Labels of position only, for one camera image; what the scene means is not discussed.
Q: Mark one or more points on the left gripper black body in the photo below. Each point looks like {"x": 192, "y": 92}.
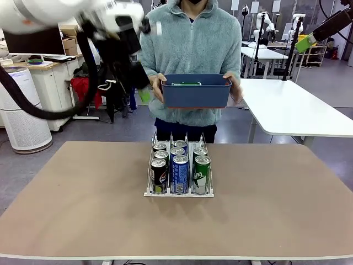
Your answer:
{"x": 129, "y": 41}

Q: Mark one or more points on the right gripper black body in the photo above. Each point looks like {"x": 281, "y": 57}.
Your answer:
{"x": 331, "y": 27}

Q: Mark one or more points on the blue plastic bin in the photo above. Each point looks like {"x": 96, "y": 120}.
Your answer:
{"x": 195, "y": 95}

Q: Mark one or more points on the black Pepsi can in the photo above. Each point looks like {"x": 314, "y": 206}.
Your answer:
{"x": 159, "y": 146}
{"x": 161, "y": 154}
{"x": 159, "y": 176}

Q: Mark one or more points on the blue beverage can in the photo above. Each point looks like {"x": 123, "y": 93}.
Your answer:
{"x": 177, "y": 151}
{"x": 180, "y": 143}
{"x": 180, "y": 174}

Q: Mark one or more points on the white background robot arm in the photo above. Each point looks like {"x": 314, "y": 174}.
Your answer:
{"x": 260, "y": 27}
{"x": 296, "y": 22}

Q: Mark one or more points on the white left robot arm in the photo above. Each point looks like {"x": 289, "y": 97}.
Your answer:
{"x": 41, "y": 11}

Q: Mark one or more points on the clear acrylic can dispenser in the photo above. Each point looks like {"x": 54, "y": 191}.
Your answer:
{"x": 179, "y": 194}

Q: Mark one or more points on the person's right hand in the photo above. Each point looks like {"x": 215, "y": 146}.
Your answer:
{"x": 155, "y": 85}

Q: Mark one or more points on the person's left hand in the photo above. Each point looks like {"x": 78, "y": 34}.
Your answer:
{"x": 234, "y": 88}

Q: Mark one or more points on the yellow plastic basket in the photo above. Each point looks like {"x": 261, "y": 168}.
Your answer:
{"x": 302, "y": 36}

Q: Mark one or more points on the blue garment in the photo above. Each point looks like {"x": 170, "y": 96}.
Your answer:
{"x": 133, "y": 102}

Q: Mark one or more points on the wooden shelf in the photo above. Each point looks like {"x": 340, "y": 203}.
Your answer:
{"x": 317, "y": 55}

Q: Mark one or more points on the red fire extinguisher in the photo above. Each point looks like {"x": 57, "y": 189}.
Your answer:
{"x": 333, "y": 52}

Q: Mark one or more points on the black tripod stand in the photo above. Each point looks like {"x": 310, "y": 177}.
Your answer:
{"x": 288, "y": 63}

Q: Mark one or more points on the black jacket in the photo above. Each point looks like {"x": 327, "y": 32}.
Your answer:
{"x": 115, "y": 99}

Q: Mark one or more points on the person's blue undershirt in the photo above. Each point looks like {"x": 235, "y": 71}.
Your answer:
{"x": 160, "y": 122}

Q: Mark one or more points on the white background table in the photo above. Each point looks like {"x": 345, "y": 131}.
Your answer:
{"x": 262, "y": 53}

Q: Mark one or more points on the white paper sheet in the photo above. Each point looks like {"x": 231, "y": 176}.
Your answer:
{"x": 276, "y": 6}
{"x": 254, "y": 7}
{"x": 235, "y": 5}

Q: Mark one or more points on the stacked cardboard boxes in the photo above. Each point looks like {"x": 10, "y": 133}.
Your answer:
{"x": 69, "y": 41}

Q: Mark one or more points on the person in teal fleece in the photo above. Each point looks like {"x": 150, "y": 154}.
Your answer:
{"x": 190, "y": 49}

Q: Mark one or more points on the red jacket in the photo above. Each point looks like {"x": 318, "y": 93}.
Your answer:
{"x": 82, "y": 88}

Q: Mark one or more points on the white side table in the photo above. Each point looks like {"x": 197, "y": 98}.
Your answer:
{"x": 289, "y": 105}

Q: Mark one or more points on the black keyboard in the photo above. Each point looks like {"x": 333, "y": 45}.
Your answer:
{"x": 59, "y": 58}

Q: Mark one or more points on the person's black pants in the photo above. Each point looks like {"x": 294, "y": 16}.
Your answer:
{"x": 209, "y": 135}

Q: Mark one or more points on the black face mask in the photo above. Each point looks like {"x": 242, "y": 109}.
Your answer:
{"x": 196, "y": 1}

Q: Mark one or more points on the white cabinet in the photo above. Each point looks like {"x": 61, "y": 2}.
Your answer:
{"x": 49, "y": 91}

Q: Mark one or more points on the black computer monitor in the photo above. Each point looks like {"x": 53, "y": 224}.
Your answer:
{"x": 33, "y": 41}

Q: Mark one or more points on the green dish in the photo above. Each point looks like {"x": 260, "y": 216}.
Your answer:
{"x": 34, "y": 60}

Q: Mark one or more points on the white air purifier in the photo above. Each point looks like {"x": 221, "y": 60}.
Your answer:
{"x": 19, "y": 127}

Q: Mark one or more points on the white clothes rack frame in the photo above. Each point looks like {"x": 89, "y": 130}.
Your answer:
{"x": 85, "y": 118}

